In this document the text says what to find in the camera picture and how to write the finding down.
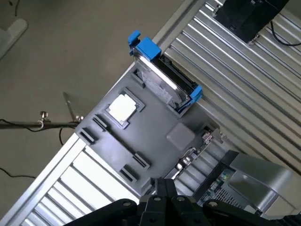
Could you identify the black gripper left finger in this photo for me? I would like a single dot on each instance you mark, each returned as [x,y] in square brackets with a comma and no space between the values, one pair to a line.
[150,212]

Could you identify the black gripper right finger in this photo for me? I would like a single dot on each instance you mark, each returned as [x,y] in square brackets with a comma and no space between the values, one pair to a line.
[183,212]

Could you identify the grey plastic parts rack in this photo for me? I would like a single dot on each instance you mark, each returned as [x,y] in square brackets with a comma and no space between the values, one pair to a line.
[145,131]

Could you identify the open grey PC case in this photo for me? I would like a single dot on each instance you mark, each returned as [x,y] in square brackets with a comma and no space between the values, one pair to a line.
[258,183]

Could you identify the silver CPU chip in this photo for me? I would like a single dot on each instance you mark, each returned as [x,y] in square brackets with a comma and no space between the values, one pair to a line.
[122,107]

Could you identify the hard disk with blue carrier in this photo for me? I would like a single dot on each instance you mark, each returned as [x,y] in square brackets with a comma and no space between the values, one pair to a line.
[160,82]

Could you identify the black metal stand rod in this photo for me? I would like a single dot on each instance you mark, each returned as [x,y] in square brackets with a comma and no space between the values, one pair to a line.
[23,123]

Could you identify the black plastic box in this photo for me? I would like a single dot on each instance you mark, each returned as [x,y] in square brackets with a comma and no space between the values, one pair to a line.
[247,18]

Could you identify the white furniture base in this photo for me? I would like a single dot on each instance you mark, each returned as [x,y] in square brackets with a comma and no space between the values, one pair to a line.
[11,35]

